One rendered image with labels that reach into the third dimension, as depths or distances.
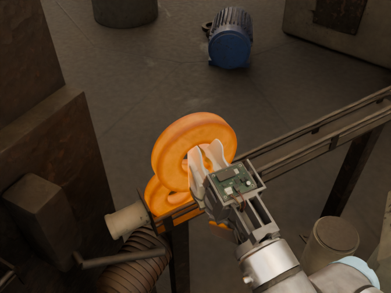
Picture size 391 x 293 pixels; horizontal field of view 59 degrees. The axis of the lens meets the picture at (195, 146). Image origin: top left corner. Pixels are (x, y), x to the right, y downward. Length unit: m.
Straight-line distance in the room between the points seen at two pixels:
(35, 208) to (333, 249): 0.72
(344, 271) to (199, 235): 1.01
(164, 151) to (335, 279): 0.34
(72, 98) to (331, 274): 0.63
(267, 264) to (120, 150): 1.56
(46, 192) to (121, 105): 1.58
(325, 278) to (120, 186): 1.31
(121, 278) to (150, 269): 0.08
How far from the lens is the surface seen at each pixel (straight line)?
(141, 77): 2.52
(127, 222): 0.80
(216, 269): 1.50
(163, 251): 0.90
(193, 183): 0.55
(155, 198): 0.77
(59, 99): 0.85
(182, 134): 0.55
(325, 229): 1.03
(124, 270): 0.92
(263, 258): 0.48
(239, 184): 0.50
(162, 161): 0.56
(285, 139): 0.98
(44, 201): 0.74
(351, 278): 0.63
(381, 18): 2.78
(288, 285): 0.48
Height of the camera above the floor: 1.34
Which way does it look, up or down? 44 degrees down
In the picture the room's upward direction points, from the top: straight up
